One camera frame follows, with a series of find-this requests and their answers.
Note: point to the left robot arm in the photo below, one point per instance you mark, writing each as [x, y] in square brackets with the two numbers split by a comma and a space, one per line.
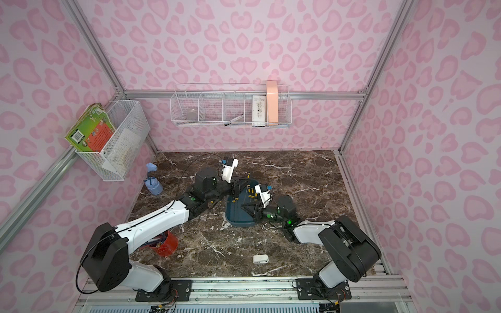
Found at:
[106, 258]

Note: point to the white papers in basket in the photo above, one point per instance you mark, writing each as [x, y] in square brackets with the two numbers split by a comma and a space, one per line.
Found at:
[120, 151]

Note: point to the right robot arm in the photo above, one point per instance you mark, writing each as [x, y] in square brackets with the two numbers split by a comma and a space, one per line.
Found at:
[351, 250]

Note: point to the white wire wall basket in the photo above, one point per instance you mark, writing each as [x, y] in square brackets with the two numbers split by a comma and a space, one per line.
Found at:
[220, 102]

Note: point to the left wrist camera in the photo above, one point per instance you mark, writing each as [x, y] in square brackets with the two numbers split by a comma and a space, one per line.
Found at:
[228, 166]

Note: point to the white card in basket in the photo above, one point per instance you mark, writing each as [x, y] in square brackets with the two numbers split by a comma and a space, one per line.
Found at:
[259, 111]

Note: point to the pink box in basket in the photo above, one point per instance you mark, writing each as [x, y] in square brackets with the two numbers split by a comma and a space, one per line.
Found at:
[272, 102]

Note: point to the black marker in basket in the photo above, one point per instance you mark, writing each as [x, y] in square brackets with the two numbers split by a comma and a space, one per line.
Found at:
[238, 118]

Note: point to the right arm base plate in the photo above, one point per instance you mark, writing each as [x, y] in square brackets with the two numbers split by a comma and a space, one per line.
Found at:
[314, 289]

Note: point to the red pencil cup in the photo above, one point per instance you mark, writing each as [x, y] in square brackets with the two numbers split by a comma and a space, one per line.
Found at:
[167, 246]

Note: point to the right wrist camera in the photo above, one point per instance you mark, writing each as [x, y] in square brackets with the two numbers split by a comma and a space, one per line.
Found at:
[265, 193]

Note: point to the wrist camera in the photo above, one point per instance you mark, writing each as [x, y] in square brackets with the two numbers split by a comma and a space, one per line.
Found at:
[265, 193]
[228, 166]

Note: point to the white mesh side basket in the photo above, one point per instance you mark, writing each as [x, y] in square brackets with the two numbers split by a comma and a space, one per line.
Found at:
[124, 114]

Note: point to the green red booklet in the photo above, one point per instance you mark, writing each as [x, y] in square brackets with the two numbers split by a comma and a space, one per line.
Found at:
[92, 131]

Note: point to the teal plastic storage box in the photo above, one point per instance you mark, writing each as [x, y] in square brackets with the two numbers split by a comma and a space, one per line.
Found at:
[234, 214]

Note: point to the grey cup in basket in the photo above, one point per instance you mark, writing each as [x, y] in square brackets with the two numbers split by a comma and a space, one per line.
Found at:
[192, 114]

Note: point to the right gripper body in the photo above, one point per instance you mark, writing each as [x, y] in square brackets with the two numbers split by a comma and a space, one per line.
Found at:
[259, 207]

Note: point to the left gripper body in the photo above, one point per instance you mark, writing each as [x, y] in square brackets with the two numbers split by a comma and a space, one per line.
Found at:
[237, 186]

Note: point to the blue spray bottle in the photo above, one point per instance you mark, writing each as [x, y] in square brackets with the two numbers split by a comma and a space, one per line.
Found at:
[151, 182]

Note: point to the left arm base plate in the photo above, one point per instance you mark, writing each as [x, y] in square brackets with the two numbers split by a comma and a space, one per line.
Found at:
[172, 290]

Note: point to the small white eraser block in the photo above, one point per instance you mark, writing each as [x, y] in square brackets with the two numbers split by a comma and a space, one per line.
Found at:
[261, 259]

